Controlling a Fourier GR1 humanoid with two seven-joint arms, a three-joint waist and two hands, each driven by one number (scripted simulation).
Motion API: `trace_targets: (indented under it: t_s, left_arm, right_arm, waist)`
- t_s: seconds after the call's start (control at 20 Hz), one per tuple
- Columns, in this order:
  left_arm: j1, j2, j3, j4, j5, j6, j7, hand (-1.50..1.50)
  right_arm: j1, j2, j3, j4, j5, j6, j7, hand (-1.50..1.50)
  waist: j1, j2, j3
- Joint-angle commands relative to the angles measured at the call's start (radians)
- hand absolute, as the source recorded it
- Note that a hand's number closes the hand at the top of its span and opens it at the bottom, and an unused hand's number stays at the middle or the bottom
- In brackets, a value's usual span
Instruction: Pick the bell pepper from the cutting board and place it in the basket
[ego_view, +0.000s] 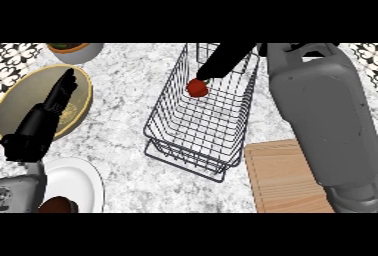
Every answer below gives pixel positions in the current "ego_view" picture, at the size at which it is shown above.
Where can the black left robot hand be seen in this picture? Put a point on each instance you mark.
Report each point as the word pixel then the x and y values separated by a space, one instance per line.
pixel 37 125

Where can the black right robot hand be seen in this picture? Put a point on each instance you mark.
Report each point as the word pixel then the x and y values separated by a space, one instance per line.
pixel 223 61

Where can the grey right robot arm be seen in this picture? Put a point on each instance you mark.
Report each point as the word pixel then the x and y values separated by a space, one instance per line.
pixel 319 120

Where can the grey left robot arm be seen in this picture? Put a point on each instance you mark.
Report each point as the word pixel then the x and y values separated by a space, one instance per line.
pixel 20 191

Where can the wooden cutting board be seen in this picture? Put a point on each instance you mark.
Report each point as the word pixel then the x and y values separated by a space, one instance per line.
pixel 285 178

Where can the olive round pan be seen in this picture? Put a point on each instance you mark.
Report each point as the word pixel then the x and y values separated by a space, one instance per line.
pixel 49 100

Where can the white plate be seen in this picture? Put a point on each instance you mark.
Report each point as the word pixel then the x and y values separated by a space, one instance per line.
pixel 76 185

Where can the grey plant pot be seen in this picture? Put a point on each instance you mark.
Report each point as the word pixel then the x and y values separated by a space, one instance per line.
pixel 76 51

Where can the brown cupcake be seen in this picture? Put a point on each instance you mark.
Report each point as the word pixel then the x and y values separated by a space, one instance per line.
pixel 60 204

